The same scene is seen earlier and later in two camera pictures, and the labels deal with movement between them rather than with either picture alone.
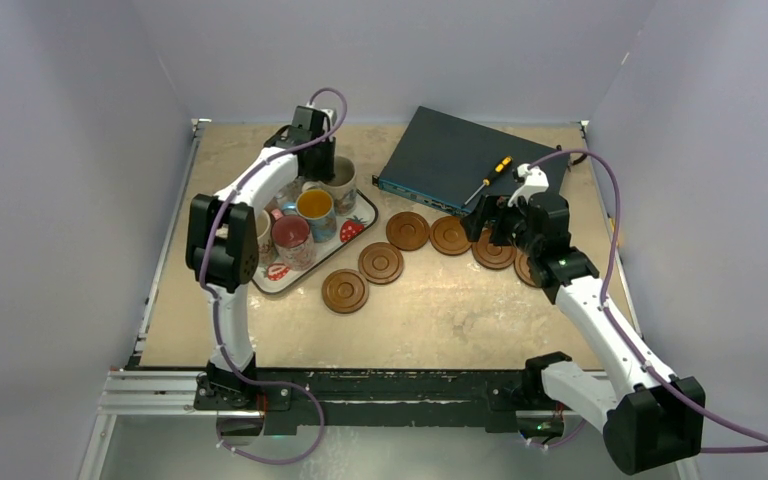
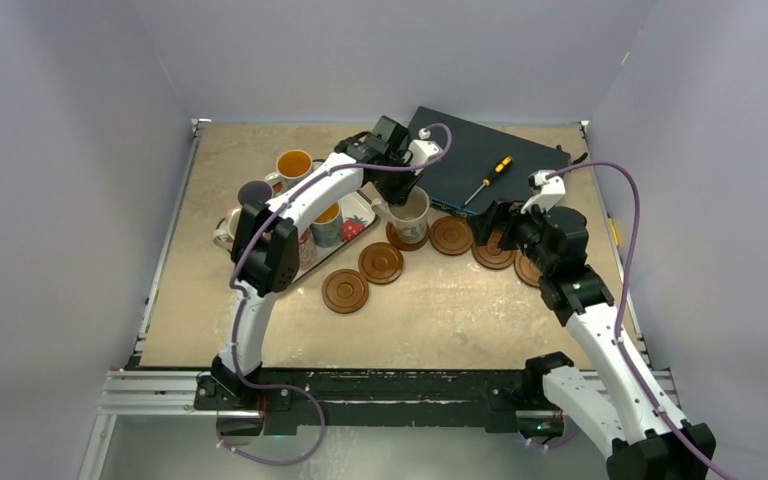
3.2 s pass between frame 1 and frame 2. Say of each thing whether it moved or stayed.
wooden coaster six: stayed
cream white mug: moved
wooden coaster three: stayed
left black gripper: moved
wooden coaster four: stayed
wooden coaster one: stayed
